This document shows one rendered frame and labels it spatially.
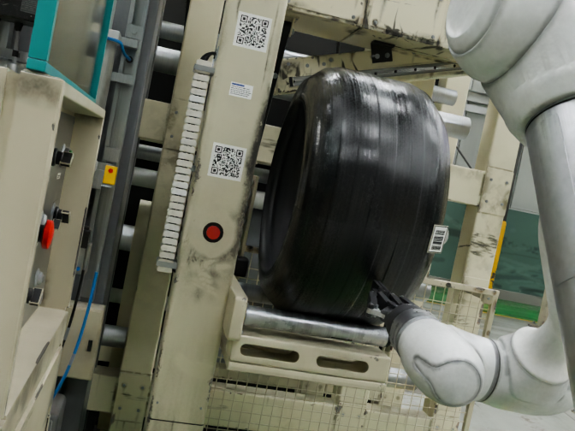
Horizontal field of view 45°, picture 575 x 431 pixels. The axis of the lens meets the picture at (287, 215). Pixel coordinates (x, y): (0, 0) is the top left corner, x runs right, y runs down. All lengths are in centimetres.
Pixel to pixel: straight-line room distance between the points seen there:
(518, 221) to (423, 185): 995
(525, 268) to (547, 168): 1087
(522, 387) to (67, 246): 80
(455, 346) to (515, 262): 1036
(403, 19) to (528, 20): 130
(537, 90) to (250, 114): 99
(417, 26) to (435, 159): 58
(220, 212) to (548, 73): 103
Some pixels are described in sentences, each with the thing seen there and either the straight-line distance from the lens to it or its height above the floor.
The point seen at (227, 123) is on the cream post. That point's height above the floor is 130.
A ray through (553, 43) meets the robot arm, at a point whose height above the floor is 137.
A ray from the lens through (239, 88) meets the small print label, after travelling 155.
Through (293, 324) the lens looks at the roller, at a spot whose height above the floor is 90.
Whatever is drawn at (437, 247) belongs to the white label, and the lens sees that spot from 147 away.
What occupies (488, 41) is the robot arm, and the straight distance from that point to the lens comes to 66.
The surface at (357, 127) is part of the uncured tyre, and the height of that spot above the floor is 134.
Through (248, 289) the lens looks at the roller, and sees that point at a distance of 179.
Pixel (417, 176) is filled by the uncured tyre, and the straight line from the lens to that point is 143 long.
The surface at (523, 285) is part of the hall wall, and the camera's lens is 1152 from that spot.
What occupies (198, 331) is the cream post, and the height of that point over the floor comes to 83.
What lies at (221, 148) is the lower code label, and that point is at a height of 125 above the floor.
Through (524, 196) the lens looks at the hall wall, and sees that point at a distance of 1145.
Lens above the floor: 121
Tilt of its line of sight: 3 degrees down
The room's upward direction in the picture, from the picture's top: 11 degrees clockwise
